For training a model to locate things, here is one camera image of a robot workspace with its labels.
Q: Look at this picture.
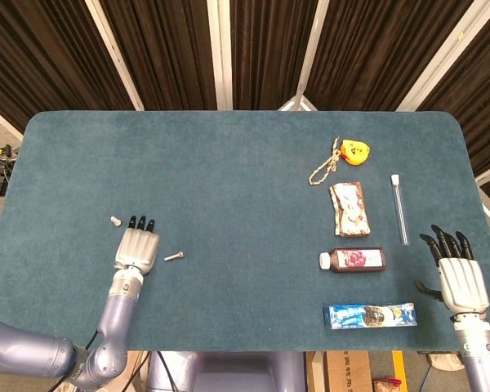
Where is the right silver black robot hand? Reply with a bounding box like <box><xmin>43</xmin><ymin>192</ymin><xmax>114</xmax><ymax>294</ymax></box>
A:
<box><xmin>414</xmin><ymin>224</ymin><xmax>490</xmax><ymax>316</ymax></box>

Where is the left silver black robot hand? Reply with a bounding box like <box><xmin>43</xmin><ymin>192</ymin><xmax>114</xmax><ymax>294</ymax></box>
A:
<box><xmin>114</xmin><ymin>213</ymin><xmax>161</xmax><ymax>275</ymax></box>

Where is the white shoe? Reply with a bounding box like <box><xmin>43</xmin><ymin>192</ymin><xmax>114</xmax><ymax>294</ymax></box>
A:
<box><xmin>426</xmin><ymin>351</ymin><xmax>466</xmax><ymax>371</ymax></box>

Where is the blue cookie package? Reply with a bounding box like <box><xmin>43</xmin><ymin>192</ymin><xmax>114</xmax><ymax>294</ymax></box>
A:
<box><xmin>323</xmin><ymin>302</ymin><xmax>418</xmax><ymax>329</ymax></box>

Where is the yellow strip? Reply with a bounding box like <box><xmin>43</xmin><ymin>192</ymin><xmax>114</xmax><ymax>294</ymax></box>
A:
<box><xmin>391</xmin><ymin>350</ymin><xmax>408</xmax><ymax>392</ymax></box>

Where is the dark juice bottle white cap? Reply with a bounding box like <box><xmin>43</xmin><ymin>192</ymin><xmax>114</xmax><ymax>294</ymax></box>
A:
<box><xmin>318</xmin><ymin>246</ymin><xmax>387</xmax><ymax>274</ymax></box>

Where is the blue felt table cover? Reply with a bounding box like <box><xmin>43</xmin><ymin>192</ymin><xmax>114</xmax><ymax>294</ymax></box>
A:
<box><xmin>0</xmin><ymin>110</ymin><xmax>490</xmax><ymax>353</ymax></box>

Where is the clear tube with white cap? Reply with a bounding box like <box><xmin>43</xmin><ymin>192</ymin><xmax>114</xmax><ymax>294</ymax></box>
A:
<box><xmin>390</xmin><ymin>174</ymin><xmax>410</xmax><ymax>247</ymax></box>

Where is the red snack bag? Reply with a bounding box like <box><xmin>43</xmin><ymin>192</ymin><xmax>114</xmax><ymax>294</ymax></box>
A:
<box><xmin>371</xmin><ymin>377</ymin><xmax>403</xmax><ymax>392</ymax></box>

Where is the silver red foil snack packet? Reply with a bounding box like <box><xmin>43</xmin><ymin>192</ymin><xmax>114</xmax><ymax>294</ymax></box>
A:
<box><xmin>329</xmin><ymin>181</ymin><xmax>372</xmax><ymax>238</ymax></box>

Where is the brown cardboard box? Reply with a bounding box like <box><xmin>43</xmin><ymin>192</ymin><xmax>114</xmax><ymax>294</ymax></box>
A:
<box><xmin>305</xmin><ymin>350</ymin><xmax>372</xmax><ymax>392</ymax></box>

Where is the lavender robot torso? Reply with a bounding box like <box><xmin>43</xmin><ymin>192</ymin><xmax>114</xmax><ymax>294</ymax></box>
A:
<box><xmin>146</xmin><ymin>350</ymin><xmax>307</xmax><ymax>392</ymax></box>

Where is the dark brown curtain panel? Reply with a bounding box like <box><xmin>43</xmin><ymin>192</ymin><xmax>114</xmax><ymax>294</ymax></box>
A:
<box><xmin>229</xmin><ymin>0</ymin><xmax>320</xmax><ymax>111</ymax></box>
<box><xmin>305</xmin><ymin>0</ymin><xmax>474</xmax><ymax>112</ymax></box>
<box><xmin>416</xmin><ymin>0</ymin><xmax>490</xmax><ymax>176</ymax></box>
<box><xmin>0</xmin><ymin>0</ymin><xmax>135</xmax><ymax>134</ymax></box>
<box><xmin>99</xmin><ymin>0</ymin><xmax>218</xmax><ymax>112</ymax></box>

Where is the white braided rope loop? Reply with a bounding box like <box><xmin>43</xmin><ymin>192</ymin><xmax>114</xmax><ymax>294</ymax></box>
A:
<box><xmin>308</xmin><ymin>136</ymin><xmax>342</xmax><ymax>187</ymax></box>

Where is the white frame post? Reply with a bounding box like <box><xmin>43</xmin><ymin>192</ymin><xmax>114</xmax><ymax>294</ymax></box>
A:
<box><xmin>277</xmin><ymin>0</ymin><xmax>332</xmax><ymax>112</ymax></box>
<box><xmin>84</xmin><ymin>0</ymin><xmax>145</xmax><ymax>112</ymax></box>
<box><xmin>395</xmin><ymin>0</ymin><xmax>488</xmax><ymax>112</ymax></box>
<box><xmin>206</xmin><ymin>0</ymin><xmax>234</xmax><ymax>111</ymax></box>

